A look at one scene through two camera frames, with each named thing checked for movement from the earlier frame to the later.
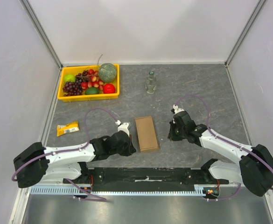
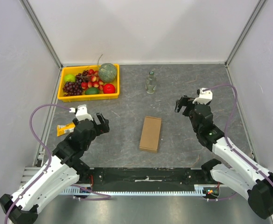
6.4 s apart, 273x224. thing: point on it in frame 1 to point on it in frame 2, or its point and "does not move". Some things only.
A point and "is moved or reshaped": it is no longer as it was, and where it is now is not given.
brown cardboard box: [147, 134] is moved or reshaped
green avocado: [92, 91] does not move
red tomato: [108, 88] does not move
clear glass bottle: [150, 83] does not move
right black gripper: [173, 130] to [185, 104]
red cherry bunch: [95, 82] does not move
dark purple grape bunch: [70, 88] does not move
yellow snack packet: [72, 127] does not move
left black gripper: [130, 149] to [102, 128]
